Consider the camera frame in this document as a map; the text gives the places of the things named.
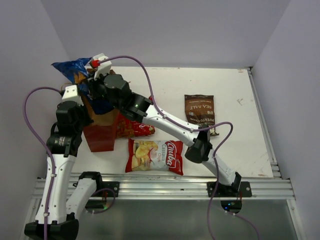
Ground red brown paper bag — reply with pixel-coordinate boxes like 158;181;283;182
71;84;120;153

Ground red candy bag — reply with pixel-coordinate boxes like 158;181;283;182
116;114;156;139

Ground blue Doritos chip bag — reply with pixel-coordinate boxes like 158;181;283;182
51;57;114;115

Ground red white cassava chip bag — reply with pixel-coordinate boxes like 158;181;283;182
125;138;184;176

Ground brown sea salt chip bag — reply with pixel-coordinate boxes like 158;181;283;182
184;94;216;126

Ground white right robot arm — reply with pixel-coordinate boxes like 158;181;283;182
85;74;242;197

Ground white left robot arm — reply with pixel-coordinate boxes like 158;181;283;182
24;100;104;240

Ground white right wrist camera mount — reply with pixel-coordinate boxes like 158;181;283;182
90;53;112;78

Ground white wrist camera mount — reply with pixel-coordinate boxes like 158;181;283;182
62;84;83;105
90;53;112;78

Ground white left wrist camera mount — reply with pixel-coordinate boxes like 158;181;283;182
62;84;83;105

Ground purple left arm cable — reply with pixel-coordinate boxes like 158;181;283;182
23;86;66;240

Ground black left arm base bracket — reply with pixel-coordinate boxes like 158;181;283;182
97;181;120;199

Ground aluminium table edge rail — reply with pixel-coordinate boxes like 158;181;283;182
32;172;293;201

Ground black right arm base bracket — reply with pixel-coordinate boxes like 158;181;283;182
206;181;253;198

